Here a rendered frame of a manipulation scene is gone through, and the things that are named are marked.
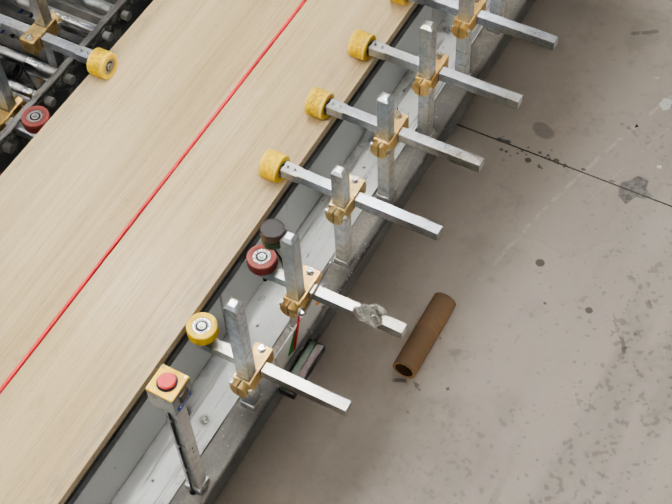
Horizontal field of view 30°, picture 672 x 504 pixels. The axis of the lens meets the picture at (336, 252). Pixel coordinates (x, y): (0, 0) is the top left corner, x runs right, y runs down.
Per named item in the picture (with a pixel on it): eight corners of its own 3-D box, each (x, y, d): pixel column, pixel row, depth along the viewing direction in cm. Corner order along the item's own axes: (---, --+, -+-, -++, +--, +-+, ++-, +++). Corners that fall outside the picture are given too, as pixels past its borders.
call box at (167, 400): (194, 393, 275) (189, 376, 269) (177, 418, 272) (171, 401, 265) (167, 380, 277) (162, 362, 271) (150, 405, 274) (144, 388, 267)
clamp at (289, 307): (322, 282, 329) (321, 271, 325) (296, 320, 323) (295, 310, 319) (303, 273, 331) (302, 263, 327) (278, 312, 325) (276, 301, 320)
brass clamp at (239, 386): (276, 359, 319) (275, 349, 314) (249, 401, 312) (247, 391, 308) (255, 350, 320) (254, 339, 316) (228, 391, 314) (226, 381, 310)
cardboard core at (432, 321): (456, 298, 413) (415, 369, 398) (455, 311, 419) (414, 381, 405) (434, 289, 415) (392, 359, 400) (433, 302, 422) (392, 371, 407)
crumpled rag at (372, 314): (391, 310, 319) (391, 305, 317) (379, 330, 316) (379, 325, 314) (361, 296, 322) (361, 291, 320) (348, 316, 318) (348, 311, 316)
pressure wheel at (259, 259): (285, 274, 334) (282, 249, 325) (270, 296, 330) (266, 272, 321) (259, 262, 337) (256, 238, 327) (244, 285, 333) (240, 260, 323)
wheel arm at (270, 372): (352, 408, 310) (351, 399, 306) (345, 419, 308) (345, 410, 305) (203, 338, 323) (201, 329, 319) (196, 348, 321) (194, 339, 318)
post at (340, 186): (353, 273, 355) (348, 166, 315) (347, 282, 353) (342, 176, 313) (342, 268, 356) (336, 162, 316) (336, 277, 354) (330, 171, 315)
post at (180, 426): (210, 480, 311) (186, 394, 274) (199, 497, 309) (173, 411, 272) (195, 472, 313) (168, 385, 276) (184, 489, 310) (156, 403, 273)
